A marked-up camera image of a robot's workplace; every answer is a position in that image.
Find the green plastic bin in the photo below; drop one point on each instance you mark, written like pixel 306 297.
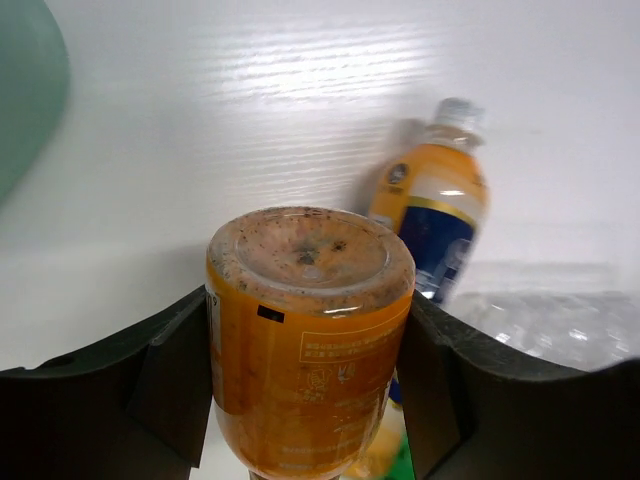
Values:
pixel 35 85

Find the green plastic bottle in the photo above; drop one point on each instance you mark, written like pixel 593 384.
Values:
pixel 402 468

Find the short orange bottle yellow cap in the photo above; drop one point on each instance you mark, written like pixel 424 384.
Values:
pixel 307 308

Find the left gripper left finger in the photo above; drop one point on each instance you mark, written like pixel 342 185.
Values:
pixel 134 405

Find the blue label yellow bottle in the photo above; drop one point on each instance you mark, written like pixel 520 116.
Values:
pixel 433 195

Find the large clear water bottle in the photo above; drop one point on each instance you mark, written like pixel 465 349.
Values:
pixel 585 331

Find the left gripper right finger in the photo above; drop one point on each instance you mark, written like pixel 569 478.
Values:
pixel 476 408

